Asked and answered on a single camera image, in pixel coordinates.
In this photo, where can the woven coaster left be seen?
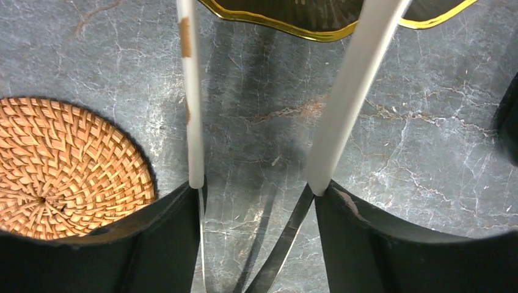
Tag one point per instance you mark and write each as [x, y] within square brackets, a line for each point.
[65, 171]

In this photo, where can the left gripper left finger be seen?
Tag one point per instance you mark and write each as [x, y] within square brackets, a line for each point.
[154, 249]

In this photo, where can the three-tier dessert stand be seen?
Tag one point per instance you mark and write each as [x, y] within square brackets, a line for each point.
[327, 21]

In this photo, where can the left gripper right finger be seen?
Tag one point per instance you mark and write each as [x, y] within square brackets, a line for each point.
[367, 249]

